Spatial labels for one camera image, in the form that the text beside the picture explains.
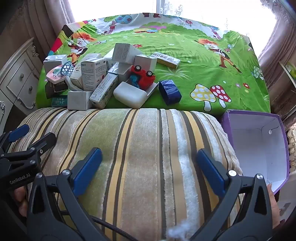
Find cartoon printed green bedsheet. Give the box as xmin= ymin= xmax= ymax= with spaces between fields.
xmin=35 ymin=13 xmax=272 ymax=114

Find striped plush cushion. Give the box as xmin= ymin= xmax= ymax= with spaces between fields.
xmin=10 ymin=107 xmax=245 ymax=241

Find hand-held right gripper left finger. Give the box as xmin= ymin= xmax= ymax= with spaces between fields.
xmin=26 ymin=147 xmax=109 ymax=241

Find large white printed carton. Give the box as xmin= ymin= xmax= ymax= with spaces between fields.
xmin=112 ymin=43 xmax=137 ymax=64

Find white carved nightstand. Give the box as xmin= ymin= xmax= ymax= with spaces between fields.
xmin=0 ymin=37 xmax=43 ymax=130

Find cream medicine box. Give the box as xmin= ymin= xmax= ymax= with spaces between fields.
xmin=69 ymin=69 xmax=84 ymax=90

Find white plastic holder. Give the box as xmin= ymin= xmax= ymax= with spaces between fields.
xmin=113 ymin=81 xmax=159 ymax=109

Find black box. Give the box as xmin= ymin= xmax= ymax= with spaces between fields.
xmin=45 ymin=81 xmax=68 ymax=99

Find yellow white flat box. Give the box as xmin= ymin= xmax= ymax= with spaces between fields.
xmin=150 ymin=51 xmax=181 ymax=68

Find purple cardboard box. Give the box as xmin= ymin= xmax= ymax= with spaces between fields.
xmin=221 ymin=109 xmax=290 ymax=194

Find black cable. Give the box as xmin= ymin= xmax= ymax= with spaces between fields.
xmin=57 ymin=207 xmax=125 ymax=241

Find green tissue box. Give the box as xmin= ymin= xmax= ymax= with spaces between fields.
xmin=284 ymin=61 xmax=296 ymax=79

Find white open-flap carton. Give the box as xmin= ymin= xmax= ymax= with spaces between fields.
xmin=43 ymin=55 xmax=68 ymax=73

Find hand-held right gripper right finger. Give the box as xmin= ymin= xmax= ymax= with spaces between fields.
xmin=188 ymin=148 xmax=274 ymax=241

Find white shelf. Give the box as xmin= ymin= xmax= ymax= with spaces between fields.
xmin=279 ymin=60 xmax=296 ymax=87

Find long white barcode box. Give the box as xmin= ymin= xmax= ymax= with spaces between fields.
xmin=89 ymin=73 xmax=119 ymax=110

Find white lace curtain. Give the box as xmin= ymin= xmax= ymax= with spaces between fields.
xmin=157 ymin=0 xmax=232 ymax=17

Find teal plastic mesh item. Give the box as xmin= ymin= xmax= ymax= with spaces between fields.
xmin=60 ymin=61 xmax=76 ymax=77

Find white medicine box red dots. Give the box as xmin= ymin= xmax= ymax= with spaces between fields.
xmin=80 ymin=58 xmax=107 ymax=91

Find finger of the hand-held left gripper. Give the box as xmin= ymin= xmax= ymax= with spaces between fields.
xmin=7 ymin=133 xmax=57 ymax=156
xmin=0 ymin=124 xmax=30 ymax=152

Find cream lace cloth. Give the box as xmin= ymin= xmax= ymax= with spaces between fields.
xmin=287 ymin=125 xmax=296 ymax=172

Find dark blue box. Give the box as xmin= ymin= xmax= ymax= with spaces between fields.
xmin=158 ymin=79 xmax=182 ymax=105

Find mauve patterned curtain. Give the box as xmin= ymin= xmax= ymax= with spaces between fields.
xmin=0 ymin=0 xmax=77 ymax=70
xmin=257 ymin=0 xmax=296 ymax=70

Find red toy car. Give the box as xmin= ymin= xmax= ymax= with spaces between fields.
xmin=129 ymin=64 xmax=156 ymax=90

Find small teal packet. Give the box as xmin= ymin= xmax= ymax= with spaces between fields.
xmin=51 ymin=97 xmax=68 ymax=107

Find pink white toy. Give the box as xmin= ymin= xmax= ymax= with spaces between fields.
xmin=46 ymin=66 xmax=65 ymax=84

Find person's left hand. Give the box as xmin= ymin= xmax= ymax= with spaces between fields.
xmin=13 ymin=186 xmax=28 ymax=217

